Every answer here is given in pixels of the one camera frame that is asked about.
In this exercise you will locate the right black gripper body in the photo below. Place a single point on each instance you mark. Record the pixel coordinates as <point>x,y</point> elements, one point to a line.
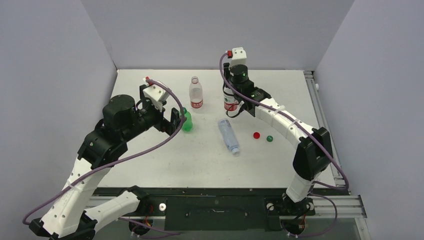
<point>227,81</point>

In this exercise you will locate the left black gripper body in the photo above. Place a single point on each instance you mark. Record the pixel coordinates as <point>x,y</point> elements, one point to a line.
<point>156,118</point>

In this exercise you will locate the clear bottle red blue label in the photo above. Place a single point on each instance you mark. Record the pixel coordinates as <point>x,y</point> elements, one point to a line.
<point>230,102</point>

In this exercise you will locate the green plastic bottle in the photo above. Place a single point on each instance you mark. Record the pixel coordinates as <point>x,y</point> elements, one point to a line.
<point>188,122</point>

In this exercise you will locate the clear bottle blue cap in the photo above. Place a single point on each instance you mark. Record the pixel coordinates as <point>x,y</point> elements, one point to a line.
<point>229,136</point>

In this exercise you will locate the green bottle cap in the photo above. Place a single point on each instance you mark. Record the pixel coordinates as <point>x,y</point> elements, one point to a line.
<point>269,138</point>

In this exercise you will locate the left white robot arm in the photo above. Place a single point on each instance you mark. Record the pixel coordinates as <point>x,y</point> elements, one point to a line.
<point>123,119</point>

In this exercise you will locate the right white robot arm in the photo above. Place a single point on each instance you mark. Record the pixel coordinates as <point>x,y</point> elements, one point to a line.
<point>313,150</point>

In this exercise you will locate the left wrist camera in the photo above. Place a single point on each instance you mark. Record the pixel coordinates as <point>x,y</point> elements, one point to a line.
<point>156,94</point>

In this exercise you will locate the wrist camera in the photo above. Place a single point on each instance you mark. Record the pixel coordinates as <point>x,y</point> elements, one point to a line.
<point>237,56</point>
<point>156,94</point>

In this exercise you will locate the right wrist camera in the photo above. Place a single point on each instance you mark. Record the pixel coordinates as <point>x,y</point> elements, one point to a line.
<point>237,56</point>

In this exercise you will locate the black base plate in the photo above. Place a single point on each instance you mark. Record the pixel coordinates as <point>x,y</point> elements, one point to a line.
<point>225,209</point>

